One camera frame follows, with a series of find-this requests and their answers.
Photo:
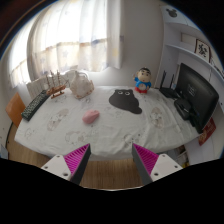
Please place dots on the white conch shell ornament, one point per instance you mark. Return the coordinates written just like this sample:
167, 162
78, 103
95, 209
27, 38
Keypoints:
81, 86

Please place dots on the orange wooden chair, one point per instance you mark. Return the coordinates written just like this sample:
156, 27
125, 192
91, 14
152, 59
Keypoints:
14, 109

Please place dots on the white wall shelf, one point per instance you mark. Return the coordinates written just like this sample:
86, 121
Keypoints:
179, 40

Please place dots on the black cat mouse pad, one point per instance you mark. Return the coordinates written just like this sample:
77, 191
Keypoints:
125, 100

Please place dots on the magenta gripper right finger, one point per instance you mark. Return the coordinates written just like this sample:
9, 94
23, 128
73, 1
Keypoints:
152, 166

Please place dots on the pink computer mouse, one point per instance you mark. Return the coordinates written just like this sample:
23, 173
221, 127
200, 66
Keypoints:
90, 116

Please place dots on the red booklet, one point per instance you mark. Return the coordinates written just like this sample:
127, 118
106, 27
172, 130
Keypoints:
207, 132

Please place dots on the cartoon boy figurine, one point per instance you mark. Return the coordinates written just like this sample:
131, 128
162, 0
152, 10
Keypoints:
142, 80

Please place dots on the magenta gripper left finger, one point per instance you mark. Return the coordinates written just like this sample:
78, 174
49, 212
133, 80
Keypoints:
70, 167

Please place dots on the framed calligraphy picture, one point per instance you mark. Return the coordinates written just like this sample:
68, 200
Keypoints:
203, 50

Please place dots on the white sheer curtain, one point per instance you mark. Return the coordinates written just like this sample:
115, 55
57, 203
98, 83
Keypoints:
69, 34

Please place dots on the black computer monitor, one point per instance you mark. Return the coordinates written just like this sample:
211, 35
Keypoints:
197, 98

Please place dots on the black wifi router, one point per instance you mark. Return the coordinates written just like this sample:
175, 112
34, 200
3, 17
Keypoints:
167, 92

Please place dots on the black keyboard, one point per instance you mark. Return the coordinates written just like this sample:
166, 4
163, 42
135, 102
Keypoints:
34, 105

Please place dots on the wooden ship model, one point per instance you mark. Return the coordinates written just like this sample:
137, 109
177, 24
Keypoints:
55, 87

